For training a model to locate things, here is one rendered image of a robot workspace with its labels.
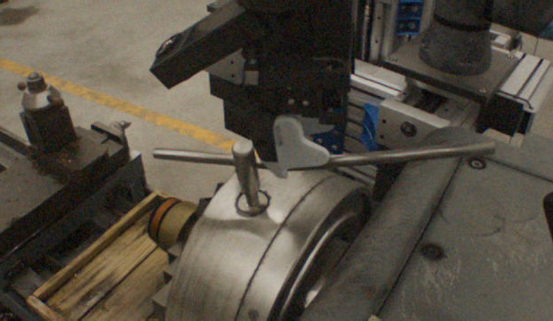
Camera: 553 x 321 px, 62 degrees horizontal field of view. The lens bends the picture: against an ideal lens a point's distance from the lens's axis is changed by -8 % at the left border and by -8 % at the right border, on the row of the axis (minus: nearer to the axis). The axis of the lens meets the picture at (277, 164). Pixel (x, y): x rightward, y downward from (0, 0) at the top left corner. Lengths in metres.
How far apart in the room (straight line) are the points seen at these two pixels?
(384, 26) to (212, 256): 0.79
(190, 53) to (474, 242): 0.32
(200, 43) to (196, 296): 0.28
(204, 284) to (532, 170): 0.40
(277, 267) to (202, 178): 2.01
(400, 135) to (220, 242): 0.52
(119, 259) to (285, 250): 0.53
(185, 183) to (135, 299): 1.61
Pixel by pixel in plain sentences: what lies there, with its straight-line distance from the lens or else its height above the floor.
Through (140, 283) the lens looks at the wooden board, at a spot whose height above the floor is 0.89.
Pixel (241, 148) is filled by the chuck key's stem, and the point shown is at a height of 1.32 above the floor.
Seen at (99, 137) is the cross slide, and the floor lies 0.97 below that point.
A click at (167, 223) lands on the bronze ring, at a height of 1.11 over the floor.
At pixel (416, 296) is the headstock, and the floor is 1.25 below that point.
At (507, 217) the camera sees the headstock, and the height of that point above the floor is 1.26.
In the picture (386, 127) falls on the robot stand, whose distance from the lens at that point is 0.97.
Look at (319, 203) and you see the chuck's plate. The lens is 0.54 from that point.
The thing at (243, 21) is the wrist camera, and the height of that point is 1.47.
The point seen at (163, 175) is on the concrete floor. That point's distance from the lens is 2.56.
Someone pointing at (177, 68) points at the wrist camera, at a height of 1.42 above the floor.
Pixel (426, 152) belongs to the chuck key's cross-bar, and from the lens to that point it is 0.45.
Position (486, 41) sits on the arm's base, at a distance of 1.03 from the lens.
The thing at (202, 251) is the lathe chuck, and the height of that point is 1.20.
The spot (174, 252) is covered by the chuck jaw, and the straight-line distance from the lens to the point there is 0.68.
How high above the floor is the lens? 1.61
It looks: 39 degrees down
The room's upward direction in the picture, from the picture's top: straight up
